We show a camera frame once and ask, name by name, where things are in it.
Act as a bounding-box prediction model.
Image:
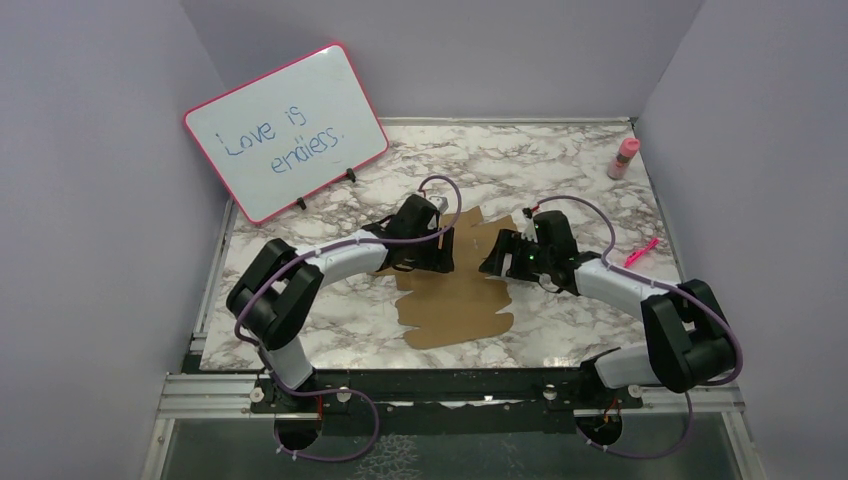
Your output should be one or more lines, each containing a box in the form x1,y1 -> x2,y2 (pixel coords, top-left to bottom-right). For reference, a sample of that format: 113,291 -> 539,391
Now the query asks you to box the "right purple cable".
523,194 -> 745,461

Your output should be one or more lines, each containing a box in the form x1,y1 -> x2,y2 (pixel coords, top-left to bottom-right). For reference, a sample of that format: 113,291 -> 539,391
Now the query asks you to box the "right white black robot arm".
479,211 -> 739,407

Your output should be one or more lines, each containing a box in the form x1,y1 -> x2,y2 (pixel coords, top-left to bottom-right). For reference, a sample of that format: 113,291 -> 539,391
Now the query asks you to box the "pink glitter bottle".
607,138 -> 641,180

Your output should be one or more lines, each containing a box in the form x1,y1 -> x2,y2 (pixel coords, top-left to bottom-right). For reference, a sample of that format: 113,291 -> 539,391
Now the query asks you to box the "pink framed whiteboard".
183,43 -> 389,224

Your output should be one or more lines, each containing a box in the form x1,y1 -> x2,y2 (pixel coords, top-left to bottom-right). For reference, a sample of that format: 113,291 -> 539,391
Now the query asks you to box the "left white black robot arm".
226,195 -> 454,411

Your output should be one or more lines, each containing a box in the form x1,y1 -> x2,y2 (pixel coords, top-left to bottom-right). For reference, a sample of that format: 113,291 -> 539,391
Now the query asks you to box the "purple cable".
233,174 -> 464,463
523,194 -> 745,461

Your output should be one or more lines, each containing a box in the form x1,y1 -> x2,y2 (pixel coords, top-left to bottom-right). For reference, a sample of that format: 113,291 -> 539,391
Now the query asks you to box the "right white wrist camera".
521,219 -> 538,243

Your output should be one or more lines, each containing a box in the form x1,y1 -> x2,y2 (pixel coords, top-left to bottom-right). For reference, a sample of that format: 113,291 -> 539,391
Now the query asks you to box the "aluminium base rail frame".
143,119 -> 762,479

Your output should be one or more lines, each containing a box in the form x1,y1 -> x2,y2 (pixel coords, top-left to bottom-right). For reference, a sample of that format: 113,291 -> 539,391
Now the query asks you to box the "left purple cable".
233,174 -> 464,463

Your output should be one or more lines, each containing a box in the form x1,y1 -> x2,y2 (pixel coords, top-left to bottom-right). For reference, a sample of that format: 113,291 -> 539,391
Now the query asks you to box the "pink marker pen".
623,238 -> 661,268

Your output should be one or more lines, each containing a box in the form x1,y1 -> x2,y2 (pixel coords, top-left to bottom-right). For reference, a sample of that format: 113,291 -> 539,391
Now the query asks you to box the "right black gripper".
479,228 -> 553,282

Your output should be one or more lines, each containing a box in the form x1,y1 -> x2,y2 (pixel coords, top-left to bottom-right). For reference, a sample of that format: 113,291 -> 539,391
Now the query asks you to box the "brown cardboard box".
380,207 -> 516,350

